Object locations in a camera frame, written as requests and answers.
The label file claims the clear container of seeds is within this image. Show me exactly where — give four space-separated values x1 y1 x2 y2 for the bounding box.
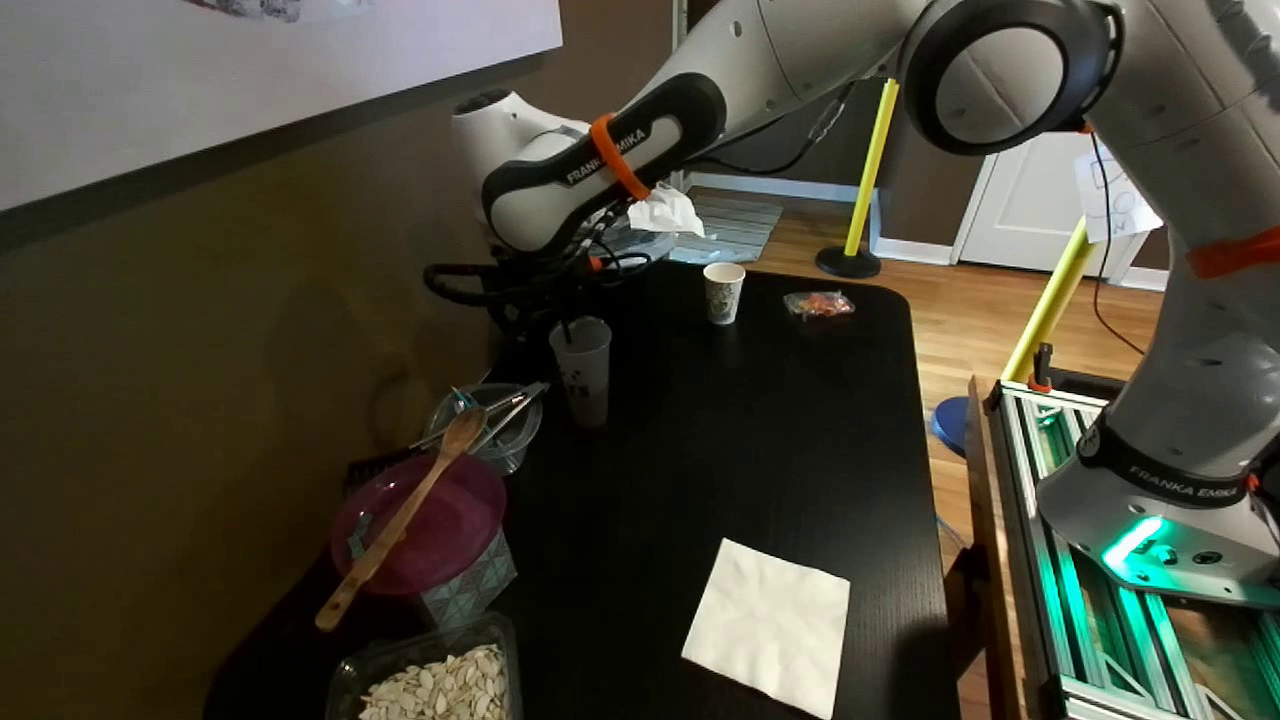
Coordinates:
320 610 530 720

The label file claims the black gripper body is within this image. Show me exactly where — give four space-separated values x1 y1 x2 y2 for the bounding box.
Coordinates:
497 241 621 332

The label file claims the translucent plastic cup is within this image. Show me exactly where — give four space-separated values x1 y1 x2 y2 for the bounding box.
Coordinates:
547 313 616 433

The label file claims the white patterned paper cup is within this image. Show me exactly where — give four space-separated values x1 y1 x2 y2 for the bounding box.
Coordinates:
702 259 751 328

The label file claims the small snack wrapper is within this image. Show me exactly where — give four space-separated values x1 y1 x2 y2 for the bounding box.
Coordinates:
779 286 860 324

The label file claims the white paper sheet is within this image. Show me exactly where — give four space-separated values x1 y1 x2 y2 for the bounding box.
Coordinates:
1075 134 1168 249

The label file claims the clear glass bowl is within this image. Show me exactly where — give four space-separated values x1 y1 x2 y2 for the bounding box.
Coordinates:
426 379 551 480

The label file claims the yellow leaning pole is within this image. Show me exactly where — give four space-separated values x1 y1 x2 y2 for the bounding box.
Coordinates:
1000 214 1100 392

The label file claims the blue round object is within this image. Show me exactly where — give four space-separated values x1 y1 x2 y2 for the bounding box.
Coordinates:
930 392 985 460

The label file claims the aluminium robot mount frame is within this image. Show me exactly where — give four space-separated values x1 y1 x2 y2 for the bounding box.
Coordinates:
970 375 1280 720

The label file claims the brown wooden spoon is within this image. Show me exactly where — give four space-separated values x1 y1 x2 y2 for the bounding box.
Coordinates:
314 408 494 636

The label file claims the white paper napkin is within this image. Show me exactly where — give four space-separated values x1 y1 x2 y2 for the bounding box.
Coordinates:
677 535 857 720

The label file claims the thin black hanging cable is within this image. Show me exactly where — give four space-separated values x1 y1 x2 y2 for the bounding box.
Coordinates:
1085 123 1154 363

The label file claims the yellow pole with black base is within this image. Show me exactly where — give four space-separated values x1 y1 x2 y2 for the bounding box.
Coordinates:
811 74 909 279

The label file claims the white panel door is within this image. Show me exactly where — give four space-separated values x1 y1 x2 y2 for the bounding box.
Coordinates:
958 123 1176 290

